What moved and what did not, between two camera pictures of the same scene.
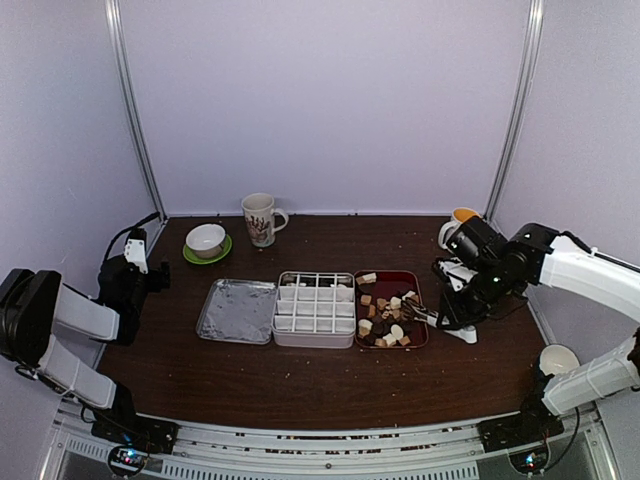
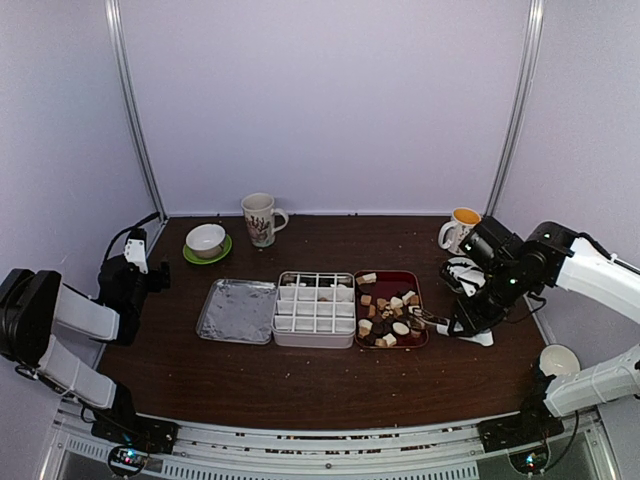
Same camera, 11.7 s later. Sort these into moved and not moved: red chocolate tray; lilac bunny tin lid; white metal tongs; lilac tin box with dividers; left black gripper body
Moved: white metal tongs
Not moved: left black gripper body; red chocolate tray; lilac tin box with dividers; lilac bunny tin lid
